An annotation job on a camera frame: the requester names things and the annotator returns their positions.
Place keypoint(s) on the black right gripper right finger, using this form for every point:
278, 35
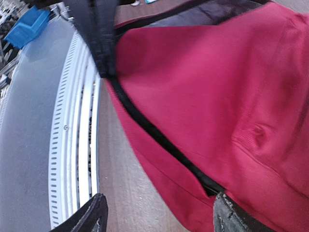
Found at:
228, 216

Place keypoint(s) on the green white glue stick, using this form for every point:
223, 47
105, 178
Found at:
150, 1

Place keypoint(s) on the red backpack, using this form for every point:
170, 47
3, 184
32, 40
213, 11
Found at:
213, 96

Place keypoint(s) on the blue plastic bin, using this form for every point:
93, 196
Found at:
29, 26

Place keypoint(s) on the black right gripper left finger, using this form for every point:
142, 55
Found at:
91, 217

